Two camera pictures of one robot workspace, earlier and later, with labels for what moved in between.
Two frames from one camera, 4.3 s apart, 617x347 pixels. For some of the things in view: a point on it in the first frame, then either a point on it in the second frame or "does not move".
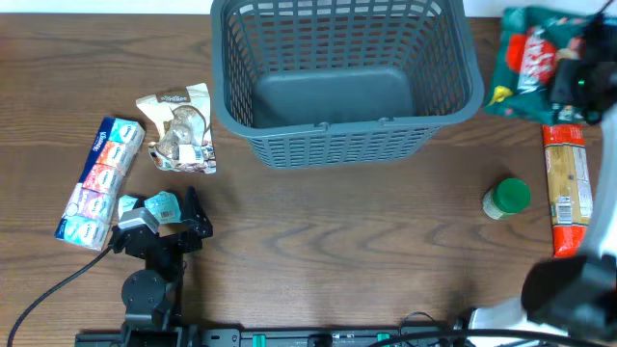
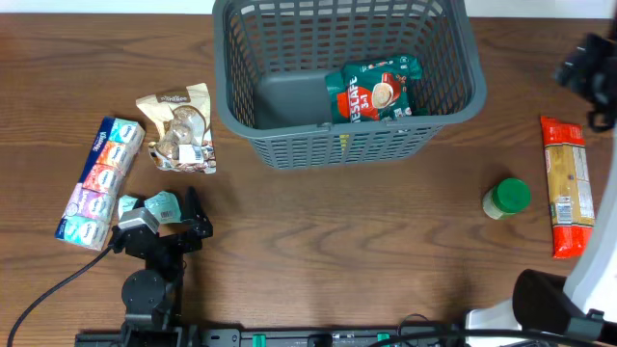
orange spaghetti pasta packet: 570,196 does not move
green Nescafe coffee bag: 531,40 to 373,89
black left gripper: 170,233 does not move
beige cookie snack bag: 182,120 does not move
